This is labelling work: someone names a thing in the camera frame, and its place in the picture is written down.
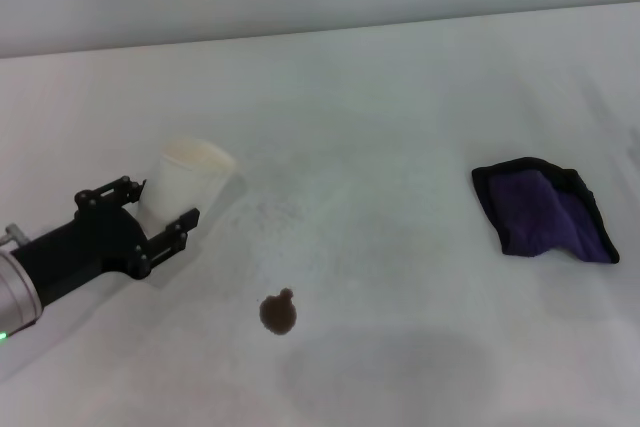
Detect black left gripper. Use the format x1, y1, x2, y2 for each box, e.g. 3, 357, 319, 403
9, 175, 202, 307

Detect white paper cup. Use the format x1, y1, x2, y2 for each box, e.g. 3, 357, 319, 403
138, 136, 238, 229

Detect black water stain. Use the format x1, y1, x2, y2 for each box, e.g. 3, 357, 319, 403
258, 287, 298, 336

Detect purple rag with black trim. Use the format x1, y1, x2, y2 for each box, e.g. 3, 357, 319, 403
471, 156, 621, 265

